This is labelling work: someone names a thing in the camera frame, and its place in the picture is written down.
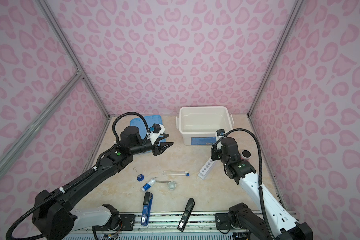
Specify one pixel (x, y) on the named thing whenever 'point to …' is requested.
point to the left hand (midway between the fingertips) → (170, 136)
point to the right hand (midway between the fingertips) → (214, 144)
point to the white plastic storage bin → (198, 125)
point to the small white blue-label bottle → (149, 184)
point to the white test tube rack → (205, 169)
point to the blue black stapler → (147, 200)
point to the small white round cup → (171, 185)
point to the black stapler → (188, 210)
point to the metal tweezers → (163, 181)
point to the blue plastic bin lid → (151, 120)
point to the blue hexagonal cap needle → (140, 177)
